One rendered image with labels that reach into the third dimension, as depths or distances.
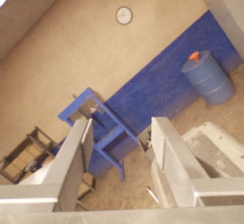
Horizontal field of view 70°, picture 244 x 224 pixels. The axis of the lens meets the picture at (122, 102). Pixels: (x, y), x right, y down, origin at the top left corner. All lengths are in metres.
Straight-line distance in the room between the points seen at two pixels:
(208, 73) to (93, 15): 2.38
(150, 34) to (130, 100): 1.43
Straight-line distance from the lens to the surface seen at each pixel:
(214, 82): 3.47
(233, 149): 0.93
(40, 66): 4.04
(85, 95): 3.35
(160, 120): 0.15
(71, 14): 3.85
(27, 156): 4.49
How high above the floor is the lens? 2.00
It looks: 14 degrees down
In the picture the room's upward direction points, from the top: 44 degrees counter-clockwise
